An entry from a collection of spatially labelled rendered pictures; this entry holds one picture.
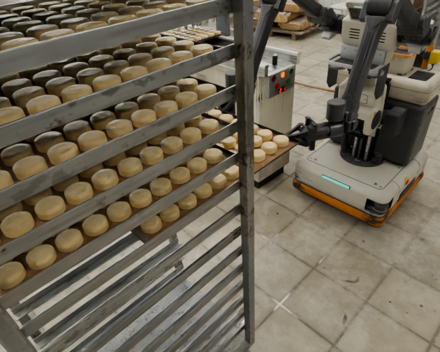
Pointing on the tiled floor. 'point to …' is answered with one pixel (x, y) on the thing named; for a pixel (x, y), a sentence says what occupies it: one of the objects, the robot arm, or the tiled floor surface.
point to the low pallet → (293, 31)
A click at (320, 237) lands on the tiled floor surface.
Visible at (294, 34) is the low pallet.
